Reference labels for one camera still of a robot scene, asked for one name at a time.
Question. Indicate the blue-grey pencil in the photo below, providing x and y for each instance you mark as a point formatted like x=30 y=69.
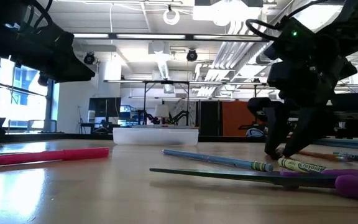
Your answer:
x=216 y=160

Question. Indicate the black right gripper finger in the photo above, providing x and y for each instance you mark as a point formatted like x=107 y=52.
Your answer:
x=306 y=124
x=277 y=130

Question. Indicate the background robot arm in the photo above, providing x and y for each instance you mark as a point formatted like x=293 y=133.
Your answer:
x=179 y=117
x=146 y=116

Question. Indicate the white ceiling pipes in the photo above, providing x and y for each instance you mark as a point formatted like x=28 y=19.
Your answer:
x=228 y=53

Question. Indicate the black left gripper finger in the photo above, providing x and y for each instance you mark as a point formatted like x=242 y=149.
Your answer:
x=70 y=70

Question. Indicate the black background rig frame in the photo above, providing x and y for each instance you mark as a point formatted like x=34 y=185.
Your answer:
x=166 y=82

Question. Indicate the black ceiling spotlight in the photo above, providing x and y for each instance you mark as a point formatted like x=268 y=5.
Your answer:
x=191 y=55
x=89 y=58

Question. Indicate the white table lamp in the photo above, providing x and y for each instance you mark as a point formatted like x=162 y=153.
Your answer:
x=161 y=111

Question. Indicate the black monitor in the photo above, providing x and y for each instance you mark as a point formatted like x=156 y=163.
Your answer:
x=104 y=107

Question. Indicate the black aluminium table frame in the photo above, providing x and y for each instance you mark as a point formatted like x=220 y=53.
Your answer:
x=73 y=136

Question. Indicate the orange partition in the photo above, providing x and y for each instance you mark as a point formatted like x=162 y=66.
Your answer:
x=235 y=118

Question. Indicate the clear plastic supply box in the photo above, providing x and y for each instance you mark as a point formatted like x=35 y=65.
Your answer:
x=154 y=137

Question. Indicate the pink marker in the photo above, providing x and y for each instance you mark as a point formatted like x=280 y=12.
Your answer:
x=73 y=154

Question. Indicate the yellow-green Crayola crayon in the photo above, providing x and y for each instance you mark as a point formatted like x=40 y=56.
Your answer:
x=303 y=166

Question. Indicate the black partition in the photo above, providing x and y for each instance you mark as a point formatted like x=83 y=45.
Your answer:
x=210 y=118

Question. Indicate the silver ventilation duct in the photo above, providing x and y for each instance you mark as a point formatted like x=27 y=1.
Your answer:
x=261 y=54

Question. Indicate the teal pen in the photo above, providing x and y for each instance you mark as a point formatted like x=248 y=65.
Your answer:
x=356 y=157

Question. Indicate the orange pencil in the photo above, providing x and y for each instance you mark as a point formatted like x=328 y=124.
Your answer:
x=322 y=156

